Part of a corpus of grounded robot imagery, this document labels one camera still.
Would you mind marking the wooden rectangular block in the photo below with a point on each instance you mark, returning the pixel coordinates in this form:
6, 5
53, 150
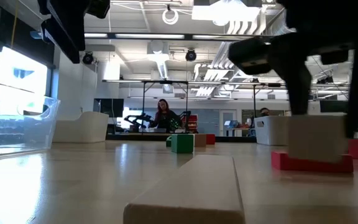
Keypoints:
317, 138

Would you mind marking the wooden arch block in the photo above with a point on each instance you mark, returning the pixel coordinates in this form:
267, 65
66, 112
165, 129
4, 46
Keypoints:
200, 140

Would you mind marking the long wooden plank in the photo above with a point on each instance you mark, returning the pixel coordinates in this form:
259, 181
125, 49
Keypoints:
191, 193

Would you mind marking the black background robot arm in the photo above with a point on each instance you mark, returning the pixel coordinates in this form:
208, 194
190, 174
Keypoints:
185, 115
137, 119

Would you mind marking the black monitor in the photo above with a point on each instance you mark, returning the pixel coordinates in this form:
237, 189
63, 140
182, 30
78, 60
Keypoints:
332, 106
109, 108

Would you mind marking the person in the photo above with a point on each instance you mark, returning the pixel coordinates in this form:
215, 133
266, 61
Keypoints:
164, 119
264, 112

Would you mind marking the white plastic bin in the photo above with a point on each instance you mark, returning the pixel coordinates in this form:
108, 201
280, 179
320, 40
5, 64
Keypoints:
82, 129
270, 132

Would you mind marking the bright window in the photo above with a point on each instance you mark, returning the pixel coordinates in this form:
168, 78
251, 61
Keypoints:
20, 71

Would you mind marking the white door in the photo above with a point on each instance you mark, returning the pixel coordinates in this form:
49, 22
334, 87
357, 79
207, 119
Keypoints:
227, 123

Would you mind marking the LED light bar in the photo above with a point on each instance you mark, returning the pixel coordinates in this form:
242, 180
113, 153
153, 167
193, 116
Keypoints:
151, 36

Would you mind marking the flat red block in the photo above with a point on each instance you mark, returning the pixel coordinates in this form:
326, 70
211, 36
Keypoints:
309, 167

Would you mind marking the red drawer cabinet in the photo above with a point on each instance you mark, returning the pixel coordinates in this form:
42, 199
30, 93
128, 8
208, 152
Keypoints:
193, 123

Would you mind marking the clear plastic bin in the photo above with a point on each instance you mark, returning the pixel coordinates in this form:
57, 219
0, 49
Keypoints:
17, 130

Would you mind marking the black station frame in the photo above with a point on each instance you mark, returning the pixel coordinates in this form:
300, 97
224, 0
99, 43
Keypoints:
143, 105
254, 102

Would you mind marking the black aluminium table frame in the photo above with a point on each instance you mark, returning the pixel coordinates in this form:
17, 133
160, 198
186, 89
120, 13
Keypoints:
235, 139

